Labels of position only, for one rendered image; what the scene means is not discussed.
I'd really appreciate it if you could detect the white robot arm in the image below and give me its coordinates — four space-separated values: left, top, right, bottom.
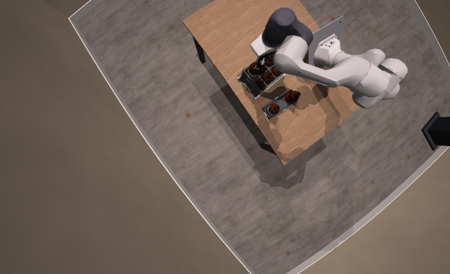
250 8 408 109

